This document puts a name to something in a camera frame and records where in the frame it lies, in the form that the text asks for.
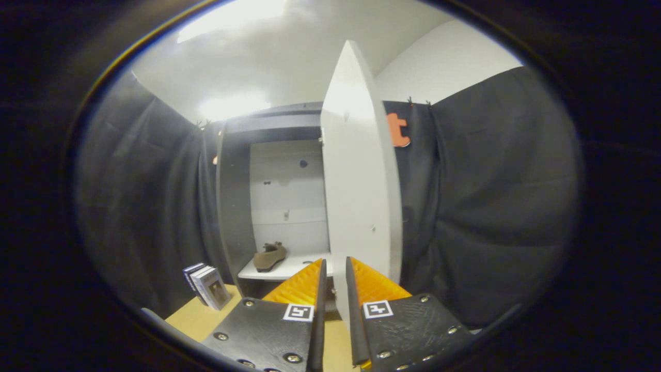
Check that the brown fuzzy shoe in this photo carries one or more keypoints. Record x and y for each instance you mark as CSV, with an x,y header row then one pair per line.
x,y
268,258

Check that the black backdrop cloth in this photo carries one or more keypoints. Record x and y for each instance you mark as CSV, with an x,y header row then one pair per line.
x,y
490,206

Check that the grey cover book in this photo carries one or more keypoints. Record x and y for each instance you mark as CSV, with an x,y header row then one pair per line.
x,y
217,289

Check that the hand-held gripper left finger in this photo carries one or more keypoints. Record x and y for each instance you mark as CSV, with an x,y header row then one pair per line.
x,y
318,320

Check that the blue spine book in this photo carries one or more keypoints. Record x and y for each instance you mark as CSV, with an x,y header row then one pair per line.
x,y
190,274

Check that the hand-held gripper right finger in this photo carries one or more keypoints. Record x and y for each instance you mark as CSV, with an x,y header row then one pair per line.
x,y
354,320

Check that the white shoe cabinet door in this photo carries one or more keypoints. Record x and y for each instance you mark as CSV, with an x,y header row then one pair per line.
x,y
359,181

